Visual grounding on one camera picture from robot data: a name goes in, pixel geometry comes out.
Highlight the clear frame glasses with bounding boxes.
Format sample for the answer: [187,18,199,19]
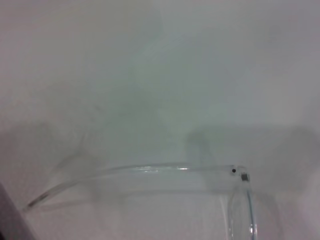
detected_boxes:
[22,162,259,240]

